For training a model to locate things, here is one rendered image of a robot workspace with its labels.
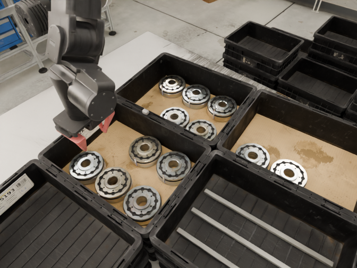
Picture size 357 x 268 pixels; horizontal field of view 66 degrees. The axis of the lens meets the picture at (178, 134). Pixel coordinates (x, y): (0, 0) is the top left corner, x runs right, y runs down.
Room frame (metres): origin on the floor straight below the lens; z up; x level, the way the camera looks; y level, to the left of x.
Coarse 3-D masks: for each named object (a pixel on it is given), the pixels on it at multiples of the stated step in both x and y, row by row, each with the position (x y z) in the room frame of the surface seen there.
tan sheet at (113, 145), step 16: (112, 128) 0.64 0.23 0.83; (128, 128) 0.63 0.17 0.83; (96, 144) 0.57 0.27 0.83; (112, 144) 0.57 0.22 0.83; (128, 144) 0.56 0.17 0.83; (112, 160) 0.50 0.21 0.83; (128, 160) 0.50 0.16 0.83; (144, 176) 0.44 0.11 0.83; (96, 192) 0.39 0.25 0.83; (160, 192) 0.38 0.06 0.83
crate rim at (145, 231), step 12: (132, 108) 0.63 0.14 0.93; (156, 120) 0.57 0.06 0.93; (180, 132) 0.52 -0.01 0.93; (204, 144) 0.47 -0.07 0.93; (204, 156) 0.43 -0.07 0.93; (60, 168) 0.42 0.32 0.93; (192, 168) 0.39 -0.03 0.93; (72, 180) 0.38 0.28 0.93; (84, 192) 0.34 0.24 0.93; (108, 204) 0.30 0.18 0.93; (168, 204) 0.30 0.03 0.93; (120, 216) 0.27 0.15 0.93; (156, 216) 0.27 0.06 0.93; (132, 228) 0.24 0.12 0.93; (144, 228) 0.24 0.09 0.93
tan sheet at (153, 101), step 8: (152, 88) 0.84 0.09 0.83; (144, 96) 0.79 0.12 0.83; (152, 96) 0.79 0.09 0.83; (160, 96) 0.79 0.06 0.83; (144, 104) 0.75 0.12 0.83; (152, 104) 0.75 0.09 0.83; (160, 104) 0.74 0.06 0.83; (168, 104) 0.74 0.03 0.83; (176, 104) 0.74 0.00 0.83; (160, 112) 0.70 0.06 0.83; (192, 112) 0.69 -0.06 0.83; (200, 112) 0.69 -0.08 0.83; (192, 120) 0.65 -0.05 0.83; (208, 120) 0.65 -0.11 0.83; (216, 128) 0.61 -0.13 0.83
